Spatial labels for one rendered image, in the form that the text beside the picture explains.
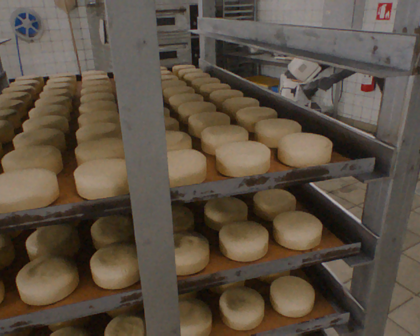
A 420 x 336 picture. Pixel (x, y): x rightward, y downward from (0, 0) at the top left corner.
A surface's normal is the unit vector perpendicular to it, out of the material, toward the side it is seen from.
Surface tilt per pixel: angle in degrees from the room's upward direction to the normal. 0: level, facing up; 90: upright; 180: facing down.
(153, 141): 90
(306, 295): 0
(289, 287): 0
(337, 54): 90
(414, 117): 90
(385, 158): 90
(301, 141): 0
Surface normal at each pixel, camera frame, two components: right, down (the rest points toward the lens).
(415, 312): -0.03, -0.91
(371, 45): -0.96, 0.14
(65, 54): 0.52, 0.34
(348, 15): -0.86, 0.23
